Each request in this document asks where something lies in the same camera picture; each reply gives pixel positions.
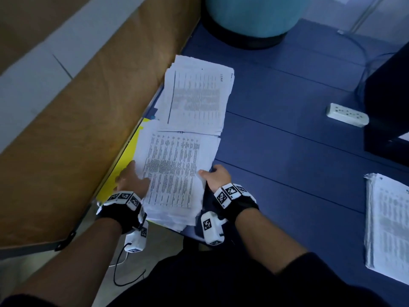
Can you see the white partition panel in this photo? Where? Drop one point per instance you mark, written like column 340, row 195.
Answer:
column 364, row 12

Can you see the person's left forearm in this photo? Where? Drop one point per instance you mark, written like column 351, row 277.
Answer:
column 70, row 265

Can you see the black marker wristband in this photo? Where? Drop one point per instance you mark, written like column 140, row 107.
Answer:
column 231, row 200
column 121, row 211

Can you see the neat stack of printed papers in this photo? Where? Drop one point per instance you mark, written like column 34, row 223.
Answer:
column 195, row 96
column 390, row 227
column 172, row 169

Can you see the person's right hand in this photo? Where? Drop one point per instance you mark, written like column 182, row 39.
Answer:
column 216, row 177

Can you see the teal cylindrical barrel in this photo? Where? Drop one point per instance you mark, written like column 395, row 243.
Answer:
column 255, row 16

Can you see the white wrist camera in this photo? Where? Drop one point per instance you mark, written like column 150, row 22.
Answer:
column 136, row 238
column 212, row 228

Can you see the yellow folder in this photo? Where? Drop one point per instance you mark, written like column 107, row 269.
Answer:
column 121, row 169

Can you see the person's right forearm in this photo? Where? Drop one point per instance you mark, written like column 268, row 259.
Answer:
column 268, row 236

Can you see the person's left hand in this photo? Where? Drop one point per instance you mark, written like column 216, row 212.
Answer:
column 133, row 182

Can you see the person's dark trousers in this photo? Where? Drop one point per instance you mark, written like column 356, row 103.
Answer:
column 223, row 281

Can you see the white power strip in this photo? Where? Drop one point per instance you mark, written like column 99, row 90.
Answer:
column 347, row 115

